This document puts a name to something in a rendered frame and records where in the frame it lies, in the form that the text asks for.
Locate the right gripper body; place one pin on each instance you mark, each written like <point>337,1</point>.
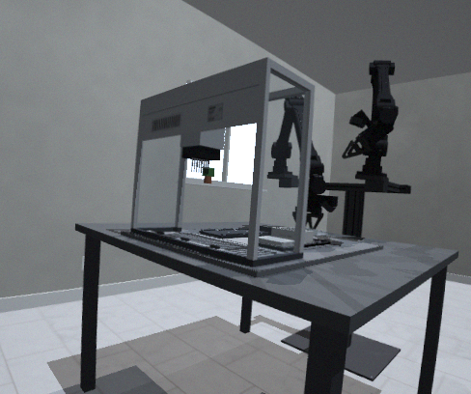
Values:
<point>314,211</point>

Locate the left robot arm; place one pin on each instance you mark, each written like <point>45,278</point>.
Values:
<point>385,105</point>

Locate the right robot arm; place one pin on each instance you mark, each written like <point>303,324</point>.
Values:
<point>317,185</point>

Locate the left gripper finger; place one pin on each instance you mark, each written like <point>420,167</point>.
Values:
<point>362,141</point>
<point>347,148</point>

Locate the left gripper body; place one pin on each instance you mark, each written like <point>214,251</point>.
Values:
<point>372,140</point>

